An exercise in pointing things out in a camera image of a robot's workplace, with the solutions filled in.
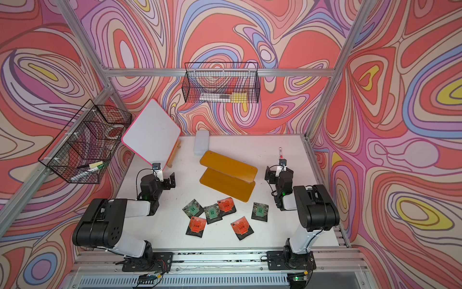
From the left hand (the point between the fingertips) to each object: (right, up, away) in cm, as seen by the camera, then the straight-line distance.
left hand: (166, 173), depth 94 cm
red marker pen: (+65, +9, +16) cm, 68 cm away
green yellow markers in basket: (-20, +5, -22) cm, 30 cm away
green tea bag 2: (+49, -18, -7) cm, 52 cm away
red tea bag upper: (+32, -16, -5) cm, 36 cm away
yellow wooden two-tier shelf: (+34, -1, -7) cm, 35 cm away
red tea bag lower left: (+18, -24, -11) cm, 32 cm away
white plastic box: (+15, +17, +21) cm, 31 cm away
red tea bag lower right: (+40, -24, -11) cm, 48 cm away
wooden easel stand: (-1, +4, +8) cm, 9 cm away
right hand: (+60, +1, +3) cm, 60 cm away
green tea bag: (+25, -19, -7) cm, 32 cm away
